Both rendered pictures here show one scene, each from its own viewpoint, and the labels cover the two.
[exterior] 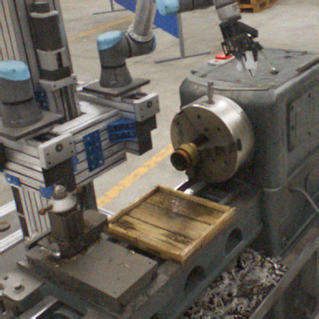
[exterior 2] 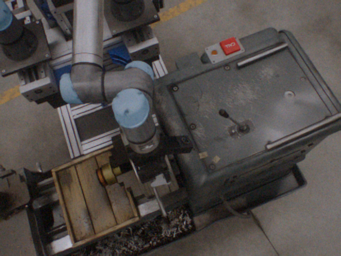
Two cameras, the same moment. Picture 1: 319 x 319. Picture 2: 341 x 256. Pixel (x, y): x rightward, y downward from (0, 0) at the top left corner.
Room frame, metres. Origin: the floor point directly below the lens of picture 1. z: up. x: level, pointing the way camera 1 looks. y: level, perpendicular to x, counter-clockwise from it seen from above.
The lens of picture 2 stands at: (1.56, -0.33, 2.28)
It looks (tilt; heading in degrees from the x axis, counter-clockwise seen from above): 69 degrees down; 41
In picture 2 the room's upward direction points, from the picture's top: 11 degrees counter-clockwise
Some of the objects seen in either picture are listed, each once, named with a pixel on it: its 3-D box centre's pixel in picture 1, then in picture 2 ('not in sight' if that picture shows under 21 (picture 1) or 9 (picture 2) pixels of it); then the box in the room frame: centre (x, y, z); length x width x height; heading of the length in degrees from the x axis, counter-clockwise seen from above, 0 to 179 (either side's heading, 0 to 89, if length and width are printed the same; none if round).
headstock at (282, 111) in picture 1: (259, 108); (236, 118); (2.09, -0.24, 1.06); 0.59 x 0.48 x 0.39; 142
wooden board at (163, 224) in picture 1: (169, 220); (95, 194); (1.54, 0.16, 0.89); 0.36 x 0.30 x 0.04; 52
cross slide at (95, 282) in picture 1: (85, 262); (9, 221); (1.27, 0.39, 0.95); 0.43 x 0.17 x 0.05; 52
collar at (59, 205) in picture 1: (61, 200); not in sight; (1.31, 0.44, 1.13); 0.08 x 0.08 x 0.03
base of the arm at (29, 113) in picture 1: (20, 108); (15, 39); (1.91, 0.72, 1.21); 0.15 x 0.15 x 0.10
